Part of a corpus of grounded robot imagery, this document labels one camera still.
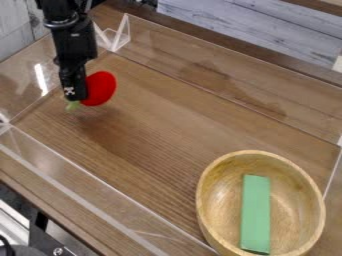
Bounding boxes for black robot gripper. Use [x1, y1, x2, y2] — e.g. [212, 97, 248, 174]
[35, 0, 98, 101]

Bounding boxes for red plush tomato green stem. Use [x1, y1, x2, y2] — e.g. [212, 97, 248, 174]
[66, 71, 118, 111]

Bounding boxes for clear acrylic tray walls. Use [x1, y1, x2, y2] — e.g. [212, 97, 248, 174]
[0, 8, 342, 256]

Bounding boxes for black metal table leg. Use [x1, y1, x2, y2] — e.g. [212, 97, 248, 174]
[29, 212, 77, 256]

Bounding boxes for green rectangular block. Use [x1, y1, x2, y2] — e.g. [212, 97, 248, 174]
[241, 175, 272, 255]

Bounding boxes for wooden bowl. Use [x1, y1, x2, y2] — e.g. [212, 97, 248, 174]
[196, 150, 327, 256]

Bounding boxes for black cable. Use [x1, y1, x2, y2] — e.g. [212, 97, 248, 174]
[0, 234, 18, 256]

